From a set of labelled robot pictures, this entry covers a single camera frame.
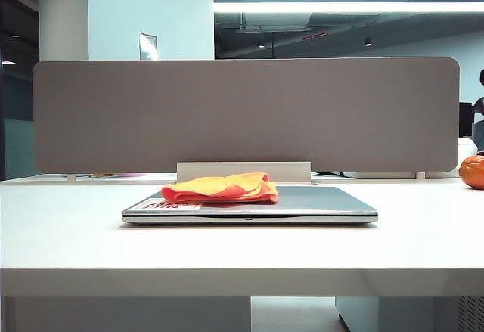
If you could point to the grey fabric desk divider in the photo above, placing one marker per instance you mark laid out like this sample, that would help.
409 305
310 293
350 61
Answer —
227 120

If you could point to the white divider foot clamp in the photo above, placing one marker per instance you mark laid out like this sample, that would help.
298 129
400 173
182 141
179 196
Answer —
420 175
70 177

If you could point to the black background monitor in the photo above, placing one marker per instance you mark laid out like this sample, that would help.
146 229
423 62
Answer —
466 120

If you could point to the silver closed laptop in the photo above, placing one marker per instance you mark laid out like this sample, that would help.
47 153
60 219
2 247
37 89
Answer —
325 205

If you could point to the small wall poster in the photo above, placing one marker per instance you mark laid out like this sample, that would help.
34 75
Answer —
147 46

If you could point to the orange round fruit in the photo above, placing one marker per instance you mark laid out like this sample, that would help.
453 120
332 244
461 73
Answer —
473 173

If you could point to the black ceiling spot lamp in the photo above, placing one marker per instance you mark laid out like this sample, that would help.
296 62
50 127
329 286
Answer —
367 41

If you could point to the seated person in background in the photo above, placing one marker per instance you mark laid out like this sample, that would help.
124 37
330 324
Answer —
480 109

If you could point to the red ceiling sign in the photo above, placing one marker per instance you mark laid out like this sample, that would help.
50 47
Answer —
315 36

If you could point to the orange cloth rag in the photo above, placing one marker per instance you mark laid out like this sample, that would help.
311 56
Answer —
223 188

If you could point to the white red-lettered sticker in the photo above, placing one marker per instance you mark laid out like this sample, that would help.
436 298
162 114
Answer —
166 207

